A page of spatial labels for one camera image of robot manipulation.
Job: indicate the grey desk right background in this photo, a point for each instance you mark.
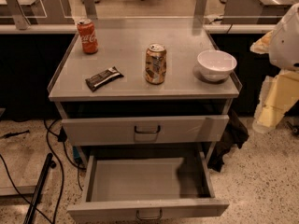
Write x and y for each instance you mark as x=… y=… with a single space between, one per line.
x=255 y=11

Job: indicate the grey desk left background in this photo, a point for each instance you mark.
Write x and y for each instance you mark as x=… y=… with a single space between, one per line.
x=39 y=11

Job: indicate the white bowl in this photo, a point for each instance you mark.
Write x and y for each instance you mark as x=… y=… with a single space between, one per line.
x=216 y=65

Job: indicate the open middle drawer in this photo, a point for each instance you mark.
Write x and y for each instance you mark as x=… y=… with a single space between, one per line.
x=147 y=189

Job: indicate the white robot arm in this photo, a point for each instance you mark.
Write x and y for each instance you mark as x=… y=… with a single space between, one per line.
x=284 y=45

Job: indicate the orange patterned soda can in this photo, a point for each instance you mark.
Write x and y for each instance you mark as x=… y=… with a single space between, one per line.
x=155 y=64

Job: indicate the clear acrylic barrier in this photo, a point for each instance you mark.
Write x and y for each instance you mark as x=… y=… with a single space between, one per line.
x=135 y=8

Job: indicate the closed upper drawer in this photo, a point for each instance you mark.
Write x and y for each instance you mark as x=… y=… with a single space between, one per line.
x=144 y=130

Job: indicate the dark snack bar wrapper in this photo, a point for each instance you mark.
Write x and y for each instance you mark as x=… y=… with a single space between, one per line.
x=97 y=81

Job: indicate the red coca-cola can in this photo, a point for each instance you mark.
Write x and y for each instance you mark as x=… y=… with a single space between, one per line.
x=88 y=37

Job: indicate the grey desk background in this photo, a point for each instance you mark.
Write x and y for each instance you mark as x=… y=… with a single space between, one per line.
x=255 y=11
x=39 y=11

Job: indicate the grey metal drawer cabinet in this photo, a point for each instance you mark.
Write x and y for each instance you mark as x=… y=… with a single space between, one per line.
x=123 y=44

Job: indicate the black pole on floor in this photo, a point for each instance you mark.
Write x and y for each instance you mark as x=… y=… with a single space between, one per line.
x=29 y=218

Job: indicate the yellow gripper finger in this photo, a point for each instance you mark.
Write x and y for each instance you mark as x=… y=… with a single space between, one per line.
x=277 y=96
x=261 y=46

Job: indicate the dark cloth behind cabinet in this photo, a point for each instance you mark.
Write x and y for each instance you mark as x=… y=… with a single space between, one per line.
x=235 y=133

